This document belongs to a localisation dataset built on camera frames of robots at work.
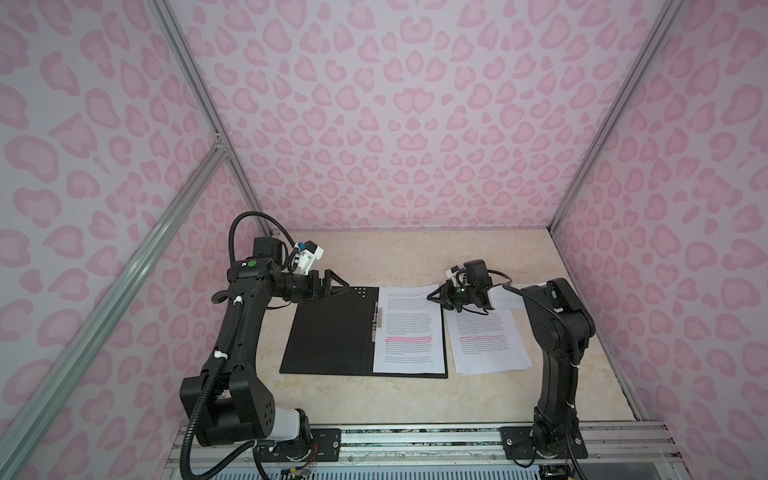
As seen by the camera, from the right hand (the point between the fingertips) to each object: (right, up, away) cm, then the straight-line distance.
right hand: (431, 294), depth 97 cm
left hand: (-27, +5, -21) cm, 34 cm away
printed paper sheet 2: (+17, -14, -6) cm, 23 cm away
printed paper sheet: (-7, -12, -4) cm, 15 cm away
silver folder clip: (-18, -8, -1) cm, 20 cm away
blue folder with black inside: (-32, -12, -4) cm, 34 cm away
